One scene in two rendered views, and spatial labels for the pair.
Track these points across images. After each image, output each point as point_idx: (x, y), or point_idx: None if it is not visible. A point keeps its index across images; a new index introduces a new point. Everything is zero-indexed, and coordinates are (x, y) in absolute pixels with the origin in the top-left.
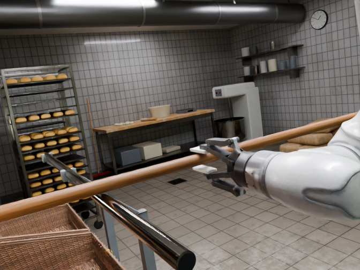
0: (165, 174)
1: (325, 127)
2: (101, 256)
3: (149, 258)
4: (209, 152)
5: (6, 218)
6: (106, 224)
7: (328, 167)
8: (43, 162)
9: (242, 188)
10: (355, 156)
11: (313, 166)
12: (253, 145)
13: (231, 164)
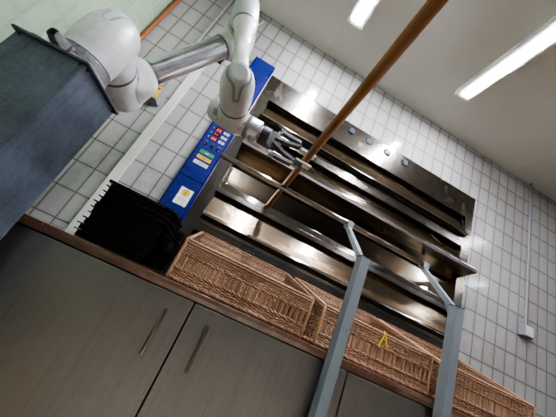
0: (293, 171)
1: (384, 55)
2: (405, 366)
3: (345, 299)
4: (299, 150)
5: (274, 195)
6: (442, 352)
7: None
8: (418, 267)
9: (268, 150)
10: None
11: None
12: (320, 135)
13: None
